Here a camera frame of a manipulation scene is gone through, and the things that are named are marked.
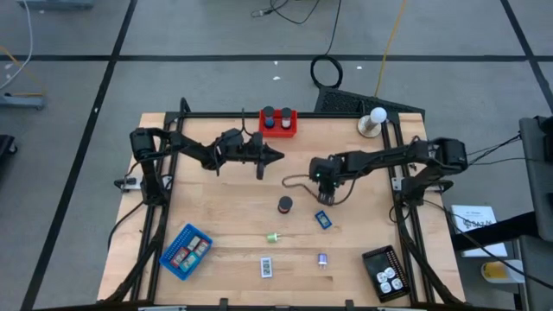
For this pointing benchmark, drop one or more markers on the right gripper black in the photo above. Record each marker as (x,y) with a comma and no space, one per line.
(327,183)

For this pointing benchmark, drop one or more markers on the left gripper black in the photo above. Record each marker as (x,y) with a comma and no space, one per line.
(257,154)

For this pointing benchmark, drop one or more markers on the small blue digital display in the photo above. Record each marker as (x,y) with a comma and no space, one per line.
(323,219)

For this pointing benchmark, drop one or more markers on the hourglass with red sand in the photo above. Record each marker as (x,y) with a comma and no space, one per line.
(285,202)

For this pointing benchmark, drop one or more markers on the hourglass with blue sand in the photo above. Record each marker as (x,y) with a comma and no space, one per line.
(268,111)

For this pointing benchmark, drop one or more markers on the hourglass with pale sand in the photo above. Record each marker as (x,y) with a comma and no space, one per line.
(286,112)

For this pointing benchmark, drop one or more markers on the white-faced USB wall charger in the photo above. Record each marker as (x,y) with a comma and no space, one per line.
(385,287)

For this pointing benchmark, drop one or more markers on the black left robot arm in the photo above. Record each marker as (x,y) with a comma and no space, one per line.
(186,149)

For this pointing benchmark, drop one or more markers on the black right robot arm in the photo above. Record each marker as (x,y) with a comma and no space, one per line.
(389,155)

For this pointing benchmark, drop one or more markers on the red plastic basket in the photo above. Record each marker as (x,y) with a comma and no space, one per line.
(278,131)

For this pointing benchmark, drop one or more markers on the green spool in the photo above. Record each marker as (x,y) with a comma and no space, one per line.
(271,237)

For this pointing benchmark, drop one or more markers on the black plastic basket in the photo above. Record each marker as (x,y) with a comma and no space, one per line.
(376,259)

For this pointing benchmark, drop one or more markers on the black perforated mat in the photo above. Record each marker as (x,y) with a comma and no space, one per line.
(345,103)

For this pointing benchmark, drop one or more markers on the small white digital display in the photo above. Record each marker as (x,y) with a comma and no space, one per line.
(266,267)

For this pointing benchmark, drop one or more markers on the white bulb on brass stand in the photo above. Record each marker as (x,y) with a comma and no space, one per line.
(379,114)

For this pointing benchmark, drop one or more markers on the black table clamp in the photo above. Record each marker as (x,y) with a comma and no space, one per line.
(223,303)
(350,305)

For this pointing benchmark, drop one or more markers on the blue plastic basket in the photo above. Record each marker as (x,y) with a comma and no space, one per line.
(179,240)

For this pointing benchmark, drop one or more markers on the white booklet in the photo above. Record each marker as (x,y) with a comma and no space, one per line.
(475,215)

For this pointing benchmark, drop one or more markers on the black bar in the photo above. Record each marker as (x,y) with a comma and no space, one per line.
(497,232)

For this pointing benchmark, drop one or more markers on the grey cart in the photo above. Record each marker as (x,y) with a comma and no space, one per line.
(535,181)

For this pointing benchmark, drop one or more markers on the grey desk foot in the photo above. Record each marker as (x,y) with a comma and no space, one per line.
(21,103)
(56,4)

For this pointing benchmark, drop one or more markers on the black chair base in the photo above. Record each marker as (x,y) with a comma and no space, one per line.
(5,149)

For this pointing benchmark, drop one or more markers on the silver mounting bracket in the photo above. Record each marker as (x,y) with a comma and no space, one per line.
(131,183)
(398,183)

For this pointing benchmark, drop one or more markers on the black aluminium table frame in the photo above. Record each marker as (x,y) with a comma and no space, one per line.
(207,115)

